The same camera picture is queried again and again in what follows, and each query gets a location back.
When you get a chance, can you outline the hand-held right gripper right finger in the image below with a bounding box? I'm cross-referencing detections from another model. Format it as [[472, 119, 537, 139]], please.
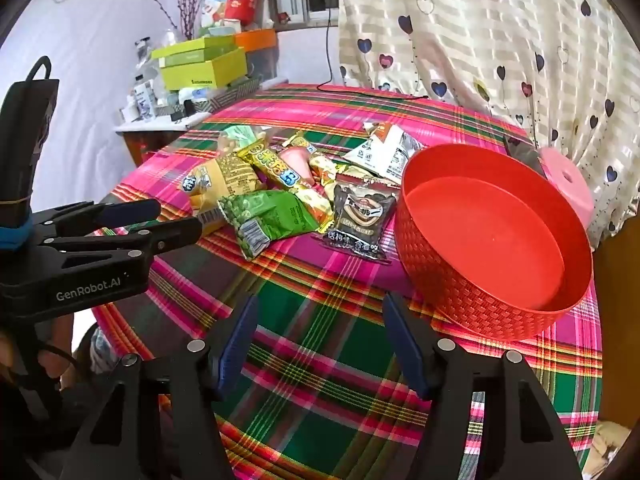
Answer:
[[382, 291, 583, 480]]

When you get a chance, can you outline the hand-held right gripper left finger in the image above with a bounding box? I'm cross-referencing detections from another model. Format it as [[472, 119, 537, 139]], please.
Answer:
[[59, 294, 259, 480]]

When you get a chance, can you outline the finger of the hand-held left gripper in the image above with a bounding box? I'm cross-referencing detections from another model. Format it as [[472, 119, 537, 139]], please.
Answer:
[[35, 216, 203, 263], [49, 199, 162, 237]]

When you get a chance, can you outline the large yellow snack packet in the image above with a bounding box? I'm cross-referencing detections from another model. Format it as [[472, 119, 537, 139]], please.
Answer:
[[181, 152, 266, 236]]

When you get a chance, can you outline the green pea snack packet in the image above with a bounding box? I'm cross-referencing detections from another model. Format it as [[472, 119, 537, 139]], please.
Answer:
[[218, 189, 321, 261]]

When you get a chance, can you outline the clear bag with green label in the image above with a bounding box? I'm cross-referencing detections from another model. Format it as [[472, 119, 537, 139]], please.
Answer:
[[218, 125, 271, 156]]

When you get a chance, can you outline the yellow snack bar packet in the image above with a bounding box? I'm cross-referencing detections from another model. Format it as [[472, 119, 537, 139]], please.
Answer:
[[236, 141, 333, 221]]

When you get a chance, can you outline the black plum snack packet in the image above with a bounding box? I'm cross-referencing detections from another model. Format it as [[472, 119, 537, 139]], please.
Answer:
[[312, 178, 398, 265]]

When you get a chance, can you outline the red woven plastic basket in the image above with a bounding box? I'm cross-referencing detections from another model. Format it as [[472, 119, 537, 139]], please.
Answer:
[[394, 143, 594, 342]]

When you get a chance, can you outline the pink jelly cup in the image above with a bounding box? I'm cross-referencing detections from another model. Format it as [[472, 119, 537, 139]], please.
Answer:
[[277, 145, 317, 186]]

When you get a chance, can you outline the pale gold snack packet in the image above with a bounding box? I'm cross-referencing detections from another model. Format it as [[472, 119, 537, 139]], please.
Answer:
[[307, 152, 351, 197]]

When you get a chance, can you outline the white orange snack packet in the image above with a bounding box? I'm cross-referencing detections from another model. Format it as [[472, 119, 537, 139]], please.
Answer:
[[342, 121, 426, 186]]

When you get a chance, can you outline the person's left hand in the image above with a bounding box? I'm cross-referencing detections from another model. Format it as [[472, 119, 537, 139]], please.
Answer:
[[39, 316, 75, 368]]

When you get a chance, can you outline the pink green plaid tablecloth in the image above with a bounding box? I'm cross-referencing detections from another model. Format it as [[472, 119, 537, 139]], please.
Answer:
[[91, 84, 603, 480]]

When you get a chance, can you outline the white side table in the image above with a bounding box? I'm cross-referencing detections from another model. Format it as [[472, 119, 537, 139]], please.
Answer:
[[114, 77, 290, 136]]

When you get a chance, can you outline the white labelled bottle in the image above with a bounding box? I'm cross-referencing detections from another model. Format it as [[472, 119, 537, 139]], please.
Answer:
[[134, 77, 156, 121]]

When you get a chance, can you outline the striped pattern tray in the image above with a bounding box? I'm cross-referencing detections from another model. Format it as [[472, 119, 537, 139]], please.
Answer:
[[165, 77, 261, 116]]

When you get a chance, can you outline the deep lime green box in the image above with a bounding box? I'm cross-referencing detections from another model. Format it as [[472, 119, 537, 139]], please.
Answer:
[[160, 47, 249, 92]]

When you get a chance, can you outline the flat lime green box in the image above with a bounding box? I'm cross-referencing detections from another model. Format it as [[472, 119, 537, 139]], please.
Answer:
[[151, 35, 238, 68]]

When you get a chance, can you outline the wooden cabinet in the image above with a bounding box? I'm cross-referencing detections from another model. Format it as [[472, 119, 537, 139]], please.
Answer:
[[590, 220, 640, 431]]

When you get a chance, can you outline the orange box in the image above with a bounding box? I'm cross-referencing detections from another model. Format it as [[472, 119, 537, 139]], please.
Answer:
[[235, 29, 277, 53]]

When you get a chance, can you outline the black smartphone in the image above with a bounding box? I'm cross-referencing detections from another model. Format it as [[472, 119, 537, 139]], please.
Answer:
[[502, 136, 546, 178]]

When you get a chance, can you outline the pink plastic stool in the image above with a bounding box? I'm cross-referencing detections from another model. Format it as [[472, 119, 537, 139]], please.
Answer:
[[542, 146, 596, 226]]

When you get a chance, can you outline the cream heart print curtain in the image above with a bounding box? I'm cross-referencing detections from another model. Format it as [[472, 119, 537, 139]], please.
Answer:
[[336, 0, 640, 248]]

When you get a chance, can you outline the black cable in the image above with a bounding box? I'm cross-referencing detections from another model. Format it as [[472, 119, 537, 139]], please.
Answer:
[[316, 0, 381, 93]]

